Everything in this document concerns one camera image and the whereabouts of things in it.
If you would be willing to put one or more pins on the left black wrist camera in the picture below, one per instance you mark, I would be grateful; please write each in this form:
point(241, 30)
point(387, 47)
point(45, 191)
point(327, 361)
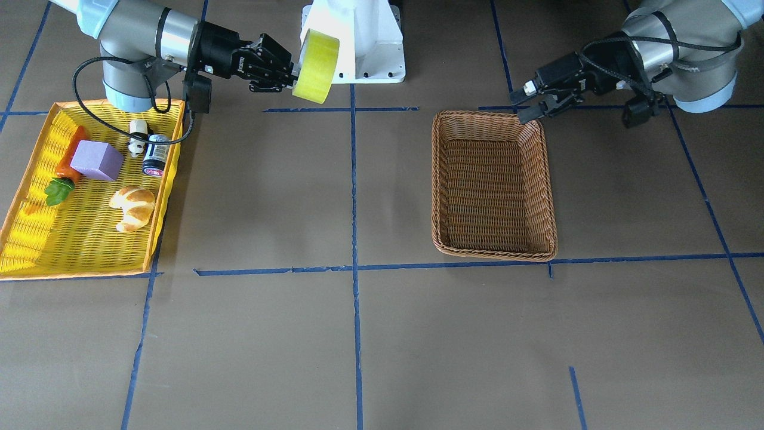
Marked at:
point(639, 110)

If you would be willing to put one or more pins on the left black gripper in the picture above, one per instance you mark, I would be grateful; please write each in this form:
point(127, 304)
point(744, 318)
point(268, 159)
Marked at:
point(564, 73)

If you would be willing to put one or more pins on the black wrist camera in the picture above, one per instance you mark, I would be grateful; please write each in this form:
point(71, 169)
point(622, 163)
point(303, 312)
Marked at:
point(197, 92)
point(639, 110)

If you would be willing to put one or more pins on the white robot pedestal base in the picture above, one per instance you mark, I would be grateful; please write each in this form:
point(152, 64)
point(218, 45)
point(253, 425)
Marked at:
point(370, 38)

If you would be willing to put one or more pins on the purple foam cube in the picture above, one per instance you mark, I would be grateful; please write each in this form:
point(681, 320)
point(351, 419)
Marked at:
point(97, 160)

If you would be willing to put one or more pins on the small black labelled can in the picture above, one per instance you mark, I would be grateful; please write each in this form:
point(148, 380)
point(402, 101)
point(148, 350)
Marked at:
point(156, 155)

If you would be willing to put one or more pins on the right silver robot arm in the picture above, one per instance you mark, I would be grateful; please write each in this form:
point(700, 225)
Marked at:
point(143, 45)

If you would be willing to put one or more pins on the yellow packing tape roll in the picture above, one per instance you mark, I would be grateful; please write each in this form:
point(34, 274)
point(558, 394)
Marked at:
point(318, 61)

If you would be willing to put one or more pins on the yellow plastic woven basket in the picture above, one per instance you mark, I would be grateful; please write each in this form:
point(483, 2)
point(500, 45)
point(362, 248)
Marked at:
point(78, 237)

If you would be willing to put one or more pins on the toy croissant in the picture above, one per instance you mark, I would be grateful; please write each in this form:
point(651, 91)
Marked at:
point(137, 205)

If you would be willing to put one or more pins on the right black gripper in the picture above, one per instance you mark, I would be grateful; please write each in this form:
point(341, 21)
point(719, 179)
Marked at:
point(218, 49)

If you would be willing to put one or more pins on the toy carrot with green leaves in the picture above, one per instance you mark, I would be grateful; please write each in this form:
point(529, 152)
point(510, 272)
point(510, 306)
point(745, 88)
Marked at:
point(66, 177)

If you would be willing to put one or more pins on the brown wicker basket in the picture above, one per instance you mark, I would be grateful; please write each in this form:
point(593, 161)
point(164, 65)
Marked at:
point(491, 189)

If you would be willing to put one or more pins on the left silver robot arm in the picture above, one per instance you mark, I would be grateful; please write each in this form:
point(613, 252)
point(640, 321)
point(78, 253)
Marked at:
point(686, 50)

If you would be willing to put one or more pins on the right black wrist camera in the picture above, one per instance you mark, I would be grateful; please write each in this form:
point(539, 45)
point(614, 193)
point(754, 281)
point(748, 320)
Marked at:
point(197, 92)

